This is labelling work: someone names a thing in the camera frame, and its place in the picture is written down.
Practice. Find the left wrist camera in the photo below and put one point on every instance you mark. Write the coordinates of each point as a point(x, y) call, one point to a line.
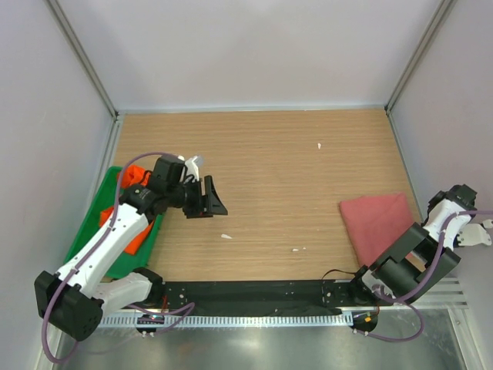
point(172, 171)

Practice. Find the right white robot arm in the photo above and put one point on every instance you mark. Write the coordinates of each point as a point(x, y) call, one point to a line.
point(423, 254)

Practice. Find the slotted white cable duct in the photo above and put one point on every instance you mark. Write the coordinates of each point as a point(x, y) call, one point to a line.
point(133, 319)

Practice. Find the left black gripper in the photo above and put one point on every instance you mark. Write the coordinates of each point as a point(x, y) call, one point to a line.
point(202, 207)

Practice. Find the pink t shirt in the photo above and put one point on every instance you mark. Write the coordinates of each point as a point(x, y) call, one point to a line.
point(374, 223)

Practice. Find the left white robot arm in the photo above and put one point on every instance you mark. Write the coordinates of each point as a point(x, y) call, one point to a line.
point(74, 300)

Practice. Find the orange t shirt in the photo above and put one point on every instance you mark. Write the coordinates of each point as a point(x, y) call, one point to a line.
point(133, 175)

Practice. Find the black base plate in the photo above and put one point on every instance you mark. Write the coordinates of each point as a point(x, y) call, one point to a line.
point(291, 298)

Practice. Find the green plastic tray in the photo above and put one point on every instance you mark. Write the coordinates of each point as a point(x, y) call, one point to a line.
point(137, 253)

